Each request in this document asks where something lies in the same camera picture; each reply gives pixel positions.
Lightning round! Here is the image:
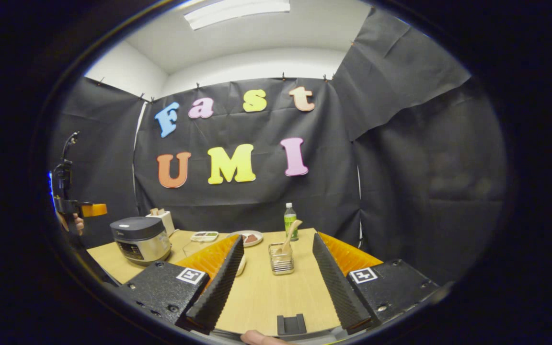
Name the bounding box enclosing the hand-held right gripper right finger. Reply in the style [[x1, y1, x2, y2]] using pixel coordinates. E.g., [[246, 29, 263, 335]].
[[312, 232, 442, 334]]

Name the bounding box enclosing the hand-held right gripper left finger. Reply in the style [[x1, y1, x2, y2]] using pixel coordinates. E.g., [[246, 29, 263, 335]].
[[115, 235, 245, 334]]

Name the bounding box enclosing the clear plastic rice container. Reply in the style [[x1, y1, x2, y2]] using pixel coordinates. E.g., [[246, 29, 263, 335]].
[[183, 240, 247, 277]]

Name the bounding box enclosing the black and silver rice cooker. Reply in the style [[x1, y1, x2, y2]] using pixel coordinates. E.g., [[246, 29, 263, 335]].
[[110, 217, 172, 266]]

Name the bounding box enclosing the metal wire chopstick holder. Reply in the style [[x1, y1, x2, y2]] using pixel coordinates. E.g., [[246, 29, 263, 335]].
[[268, 242, 295, 276]]

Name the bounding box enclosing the wooden spoon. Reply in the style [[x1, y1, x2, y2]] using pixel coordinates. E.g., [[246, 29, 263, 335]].
[[276, 219, 303, 255]]

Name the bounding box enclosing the white oval plate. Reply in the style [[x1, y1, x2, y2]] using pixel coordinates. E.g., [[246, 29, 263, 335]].
[[228, 230, 264, 248]]

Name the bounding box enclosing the white toaster with bread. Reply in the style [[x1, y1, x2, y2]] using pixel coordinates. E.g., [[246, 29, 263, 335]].
[[146, 208, 176, 236]]

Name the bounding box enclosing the green label drink bottle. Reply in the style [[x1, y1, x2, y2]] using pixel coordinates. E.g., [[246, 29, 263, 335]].
[[284, 202, 299, 242]]

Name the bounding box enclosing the black backdrop cloth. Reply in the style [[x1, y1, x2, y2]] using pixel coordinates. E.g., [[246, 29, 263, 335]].
[[48, 7, 506, 283]]

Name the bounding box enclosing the ceiling light panel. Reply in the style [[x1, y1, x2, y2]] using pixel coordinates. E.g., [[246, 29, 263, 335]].
[[183, 0, 291, 30]]

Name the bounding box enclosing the black u-shaped bracket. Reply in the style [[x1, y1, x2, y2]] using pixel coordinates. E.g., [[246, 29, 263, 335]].
[[276, 314, 307, 336]]

